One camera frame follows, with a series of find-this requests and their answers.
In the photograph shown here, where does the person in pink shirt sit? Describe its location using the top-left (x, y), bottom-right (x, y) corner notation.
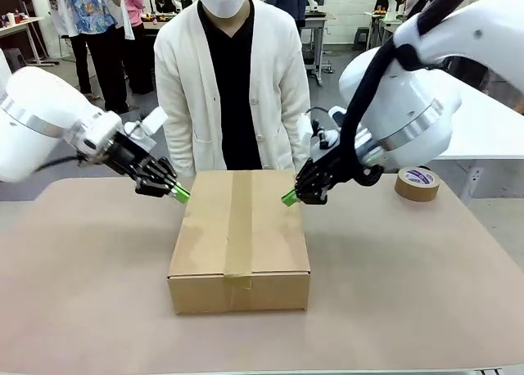
top-left (114, 0), bottom-right (156, 96)

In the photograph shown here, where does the brown tape strip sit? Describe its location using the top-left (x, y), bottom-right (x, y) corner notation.
top-left (223, 169), bottom-right (254, 291)

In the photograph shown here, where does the person in blue floral shirt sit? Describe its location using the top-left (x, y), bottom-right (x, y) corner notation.
top-left (51, 0), bottom-right (134, 114)

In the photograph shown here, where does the white table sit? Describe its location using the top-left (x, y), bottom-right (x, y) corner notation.
top-left (436, 78), bottom-right (524, 206)

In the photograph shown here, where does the person in white cardigan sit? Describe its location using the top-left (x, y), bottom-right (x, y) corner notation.
top-left (153, 0), bottom-right (312, 178)

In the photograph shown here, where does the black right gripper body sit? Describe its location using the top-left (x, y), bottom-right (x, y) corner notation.
top-left (322, 145), bottom-right (373, 191)

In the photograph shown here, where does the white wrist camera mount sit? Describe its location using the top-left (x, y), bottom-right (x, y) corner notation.
top-left (122, 106), bottom-right (168, 153)
top-left (300, 106), bottom-right (349, 159)

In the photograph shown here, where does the grey workbench table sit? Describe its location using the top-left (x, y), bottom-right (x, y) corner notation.
top-left (300, 12), bottom-right (335, 85)

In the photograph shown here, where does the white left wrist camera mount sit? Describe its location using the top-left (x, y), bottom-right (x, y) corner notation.
top-left (122, 106), bottom-right (168, 153)

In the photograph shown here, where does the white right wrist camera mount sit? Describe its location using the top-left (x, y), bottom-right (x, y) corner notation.
top-left (300, 106), bottom-right (349, 159)

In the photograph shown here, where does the grey plastic stool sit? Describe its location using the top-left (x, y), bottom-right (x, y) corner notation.
top-left (3, 47), bottom-right (32, 71)

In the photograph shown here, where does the black plastic stool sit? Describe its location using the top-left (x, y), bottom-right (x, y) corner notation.
top-left (354, 27), bottom-right (372, 51)

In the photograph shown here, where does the black cable sleeve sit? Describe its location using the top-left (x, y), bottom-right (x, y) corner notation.
top-left (327, 0), bottom-right (484, 188)

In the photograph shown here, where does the light wooden side table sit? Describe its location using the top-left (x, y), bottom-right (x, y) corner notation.
top-left (0, 16), bottom-right (61, 67)

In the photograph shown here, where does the wooden table with red object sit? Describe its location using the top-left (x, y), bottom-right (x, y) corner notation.
top-left (140, 12), bottom-right (165, 38)

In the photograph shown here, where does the brown cardboard box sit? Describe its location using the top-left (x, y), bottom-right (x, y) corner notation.
top-left (166, 169), bottom-right (312, 317)

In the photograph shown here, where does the brown packing tape roll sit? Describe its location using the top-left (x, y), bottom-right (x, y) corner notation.
top-left (394, 165), bottom-right (441, 202)

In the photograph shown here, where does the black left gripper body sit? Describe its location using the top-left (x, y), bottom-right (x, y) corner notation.
top-left (106, 131), bottom-right (160, 178)

